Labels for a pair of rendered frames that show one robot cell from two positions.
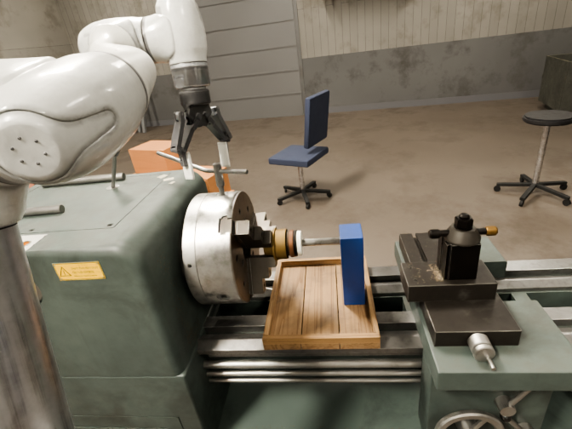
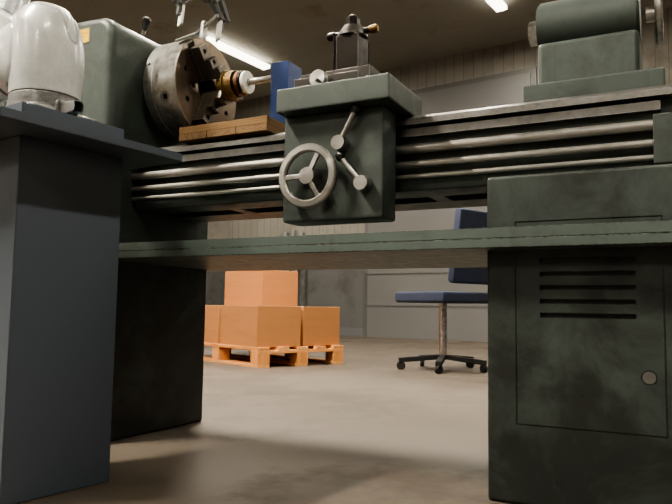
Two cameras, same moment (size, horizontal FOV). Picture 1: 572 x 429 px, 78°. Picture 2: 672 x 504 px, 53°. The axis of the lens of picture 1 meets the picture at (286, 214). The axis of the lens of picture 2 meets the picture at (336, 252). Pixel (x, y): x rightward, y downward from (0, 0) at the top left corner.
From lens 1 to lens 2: 1.80 m
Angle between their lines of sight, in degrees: 36
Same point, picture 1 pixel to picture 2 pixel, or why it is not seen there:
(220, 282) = (164, 75)
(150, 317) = (103, 76)
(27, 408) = not seen: outside the picture
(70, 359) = not seen: hidden behind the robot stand
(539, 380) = (349, 87)
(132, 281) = (103, 42)
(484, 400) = (327, 146)
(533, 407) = (369, 151)
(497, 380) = (319, 91)
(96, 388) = not seen: hidden behind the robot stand
